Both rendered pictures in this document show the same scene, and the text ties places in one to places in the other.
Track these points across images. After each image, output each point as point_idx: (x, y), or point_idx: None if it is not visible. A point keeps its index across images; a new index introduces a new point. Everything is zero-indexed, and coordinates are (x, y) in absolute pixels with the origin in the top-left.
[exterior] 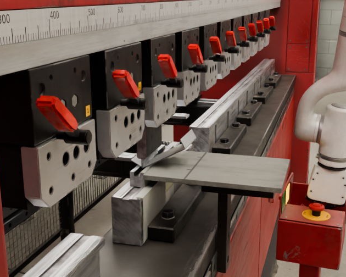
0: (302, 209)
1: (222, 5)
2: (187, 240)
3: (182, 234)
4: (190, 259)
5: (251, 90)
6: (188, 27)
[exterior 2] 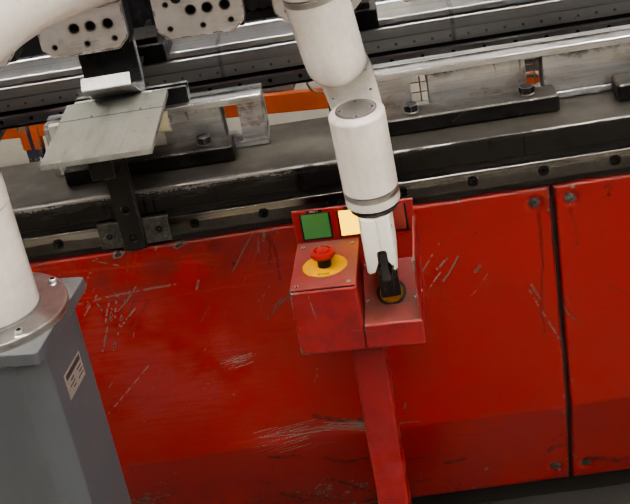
0: (343, 252)
1: None
2: (76, 190)
3: (90, 184)
4: (34, 202)
5: None
6: None
